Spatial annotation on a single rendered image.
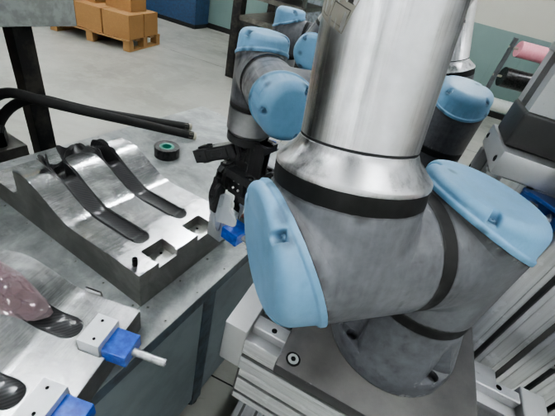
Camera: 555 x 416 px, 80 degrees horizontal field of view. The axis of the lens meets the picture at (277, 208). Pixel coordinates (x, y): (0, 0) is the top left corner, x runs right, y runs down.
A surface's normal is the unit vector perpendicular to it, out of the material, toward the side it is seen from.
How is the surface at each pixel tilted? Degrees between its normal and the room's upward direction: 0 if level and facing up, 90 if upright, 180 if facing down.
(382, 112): 79
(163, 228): 0
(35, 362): 0
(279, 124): 90
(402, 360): 73
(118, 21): 90
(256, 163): 90
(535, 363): 90
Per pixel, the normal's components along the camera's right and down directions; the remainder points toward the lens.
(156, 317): 0.21, -0.78
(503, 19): -0.36, 0.50
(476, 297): 0.22, 0.69
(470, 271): 0.33, 0.22
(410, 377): -0.07, 0.30
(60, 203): 0.57, -0.48
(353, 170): -0.07, -0.36
